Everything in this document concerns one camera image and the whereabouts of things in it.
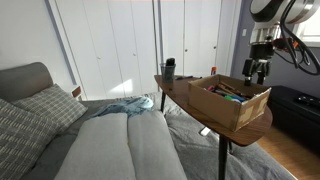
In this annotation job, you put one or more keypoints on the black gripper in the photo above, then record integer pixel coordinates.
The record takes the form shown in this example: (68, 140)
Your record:
(258, 61)

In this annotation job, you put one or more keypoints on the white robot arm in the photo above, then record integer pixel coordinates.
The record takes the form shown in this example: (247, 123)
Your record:
(270, 33)

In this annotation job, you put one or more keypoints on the colourful markers in box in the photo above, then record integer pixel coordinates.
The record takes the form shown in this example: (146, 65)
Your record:
(228, 92)

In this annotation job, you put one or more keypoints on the glue stick with orange cap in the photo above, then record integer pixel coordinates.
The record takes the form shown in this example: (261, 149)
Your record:
(213, 70)

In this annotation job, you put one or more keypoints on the brown cardboard box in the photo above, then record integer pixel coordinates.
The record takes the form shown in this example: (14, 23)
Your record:
(232, 115)

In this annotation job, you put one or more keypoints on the black object on cabinet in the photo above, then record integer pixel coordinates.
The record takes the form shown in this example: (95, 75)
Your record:
(308, 100)

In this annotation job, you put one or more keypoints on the black low cabinet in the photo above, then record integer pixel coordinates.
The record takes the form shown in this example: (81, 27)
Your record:
(298, 120)

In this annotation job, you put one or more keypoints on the black pen on table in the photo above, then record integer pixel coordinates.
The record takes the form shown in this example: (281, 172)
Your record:
(183, 77)

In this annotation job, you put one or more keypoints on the dark wooden side table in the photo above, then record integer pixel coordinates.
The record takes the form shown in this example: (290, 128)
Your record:
(248, 134)

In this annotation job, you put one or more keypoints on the grey mesh pen cup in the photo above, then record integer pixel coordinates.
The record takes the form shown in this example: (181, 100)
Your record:
(167, 70)

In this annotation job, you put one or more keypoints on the blue crumpled cloth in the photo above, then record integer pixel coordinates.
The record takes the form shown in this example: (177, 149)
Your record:
(131, 107)

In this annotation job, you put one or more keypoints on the light grey long pillow right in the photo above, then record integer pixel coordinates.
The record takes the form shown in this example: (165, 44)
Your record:
(152, 149)

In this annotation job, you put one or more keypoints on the light grey long pillow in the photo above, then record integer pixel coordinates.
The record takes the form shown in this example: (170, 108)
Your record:
(152, 149)
(100, 151)

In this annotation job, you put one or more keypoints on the white wardrobe doors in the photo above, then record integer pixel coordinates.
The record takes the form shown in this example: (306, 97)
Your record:
(115, 47)

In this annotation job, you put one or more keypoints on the light grey long pillow left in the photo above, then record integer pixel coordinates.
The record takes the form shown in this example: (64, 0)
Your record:
(100, 151)

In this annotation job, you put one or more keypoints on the checked grey pillow far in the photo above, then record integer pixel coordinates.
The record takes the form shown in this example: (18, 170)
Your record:
(55, 104)

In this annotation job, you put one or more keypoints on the checked grey pillow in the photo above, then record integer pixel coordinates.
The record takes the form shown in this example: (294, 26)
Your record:
(23, 138)
(55, 104)

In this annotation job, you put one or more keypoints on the grey upholstered headboard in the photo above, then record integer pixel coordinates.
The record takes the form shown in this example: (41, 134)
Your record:
(24, 81)

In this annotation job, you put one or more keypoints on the checked grey pillow near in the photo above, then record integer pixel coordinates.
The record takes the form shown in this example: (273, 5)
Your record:
(23, 138)

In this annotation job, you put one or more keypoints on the white window frame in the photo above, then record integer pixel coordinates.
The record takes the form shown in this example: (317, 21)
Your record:
(309, 32)

